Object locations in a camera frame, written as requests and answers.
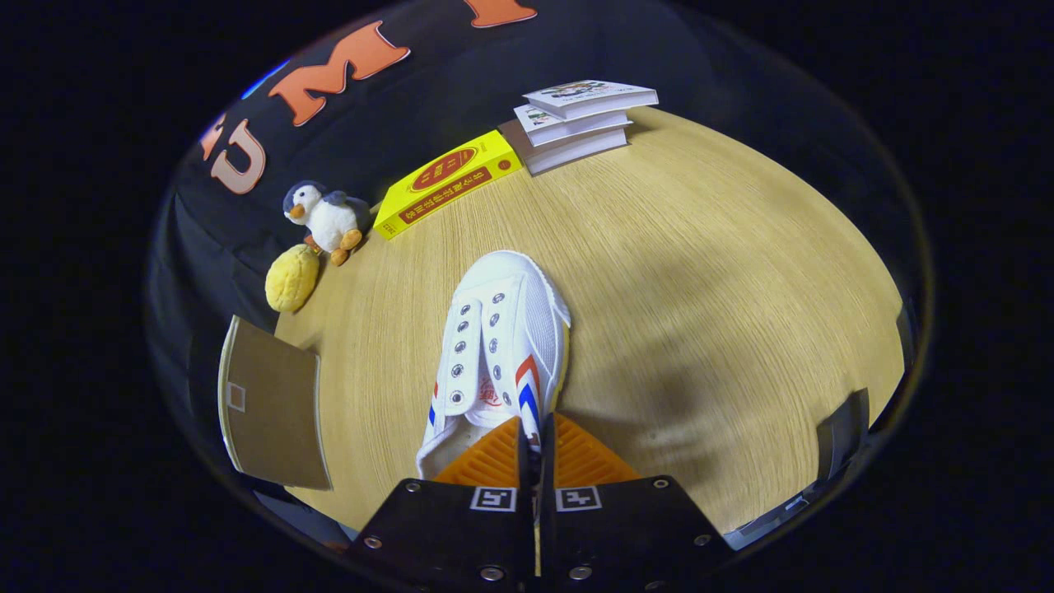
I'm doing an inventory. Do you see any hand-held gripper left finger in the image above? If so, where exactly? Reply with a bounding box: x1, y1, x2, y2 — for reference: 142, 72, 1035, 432
346, 416, 536, 593

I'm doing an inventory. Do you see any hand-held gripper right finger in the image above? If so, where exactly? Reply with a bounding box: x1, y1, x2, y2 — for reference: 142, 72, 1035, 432
539, 412, 734, 593

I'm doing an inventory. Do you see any white canvas shoe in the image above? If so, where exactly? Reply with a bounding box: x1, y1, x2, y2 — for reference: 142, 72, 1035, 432
414, 250, 572, 483

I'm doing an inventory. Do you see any beige fabric storage box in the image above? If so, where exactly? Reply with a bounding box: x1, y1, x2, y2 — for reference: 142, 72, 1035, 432
217, 315, 333, 493

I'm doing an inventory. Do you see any yellow fluffy plush ball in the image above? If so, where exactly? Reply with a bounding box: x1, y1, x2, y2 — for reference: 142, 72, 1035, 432
264, 244, 321, 314

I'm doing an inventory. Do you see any yellow book with red circle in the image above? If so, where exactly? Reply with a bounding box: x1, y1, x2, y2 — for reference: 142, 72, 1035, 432
373, 129, 524, 241

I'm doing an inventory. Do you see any penguin plush toy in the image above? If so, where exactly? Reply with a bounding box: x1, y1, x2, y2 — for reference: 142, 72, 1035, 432
282, 180, 371, 267

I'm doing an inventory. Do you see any brown-edged paperback book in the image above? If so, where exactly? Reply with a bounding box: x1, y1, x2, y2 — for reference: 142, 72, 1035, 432
499, 119, 631, 177

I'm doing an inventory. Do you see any white paperback book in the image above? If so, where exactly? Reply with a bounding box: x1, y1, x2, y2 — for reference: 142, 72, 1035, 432
514, 104, 633, 149

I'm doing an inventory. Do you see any white book with floral cover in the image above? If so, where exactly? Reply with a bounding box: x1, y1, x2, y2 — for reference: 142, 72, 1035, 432
522, 79, 660, 121

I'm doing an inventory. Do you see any black backdrop cloth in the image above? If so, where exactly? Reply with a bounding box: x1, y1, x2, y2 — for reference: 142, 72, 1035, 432
148, 0, 907, 396

